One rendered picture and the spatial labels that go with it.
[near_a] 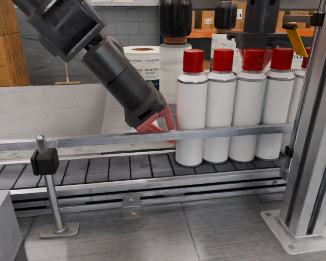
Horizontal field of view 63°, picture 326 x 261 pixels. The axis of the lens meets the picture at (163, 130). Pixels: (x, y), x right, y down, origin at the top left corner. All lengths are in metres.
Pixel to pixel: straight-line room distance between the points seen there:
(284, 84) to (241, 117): 0.09
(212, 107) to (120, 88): 0.16
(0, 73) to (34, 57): 1.46
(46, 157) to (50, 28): 0.17
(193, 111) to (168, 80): 0.27
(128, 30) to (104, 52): 4.42
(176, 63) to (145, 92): 0.28
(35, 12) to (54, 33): 0.03
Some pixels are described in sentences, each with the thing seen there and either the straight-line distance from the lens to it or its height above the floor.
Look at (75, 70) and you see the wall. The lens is 5.00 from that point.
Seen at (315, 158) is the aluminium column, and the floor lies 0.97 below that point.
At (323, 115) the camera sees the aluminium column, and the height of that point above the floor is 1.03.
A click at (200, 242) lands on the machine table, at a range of 0.43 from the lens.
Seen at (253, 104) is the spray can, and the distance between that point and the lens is 0.48.
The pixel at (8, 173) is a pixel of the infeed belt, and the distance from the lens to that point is 0.55.
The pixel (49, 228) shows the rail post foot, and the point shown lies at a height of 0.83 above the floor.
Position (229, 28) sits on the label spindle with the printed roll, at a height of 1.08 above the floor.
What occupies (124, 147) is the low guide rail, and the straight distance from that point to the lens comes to 0.52.
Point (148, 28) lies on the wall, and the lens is 4.83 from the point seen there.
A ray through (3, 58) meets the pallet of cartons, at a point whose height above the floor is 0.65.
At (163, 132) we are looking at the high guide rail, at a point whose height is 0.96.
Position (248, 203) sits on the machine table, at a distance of 0.51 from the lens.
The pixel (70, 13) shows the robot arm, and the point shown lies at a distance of 0.40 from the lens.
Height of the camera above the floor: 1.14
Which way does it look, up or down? 24 degrees down
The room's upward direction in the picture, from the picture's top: straight up
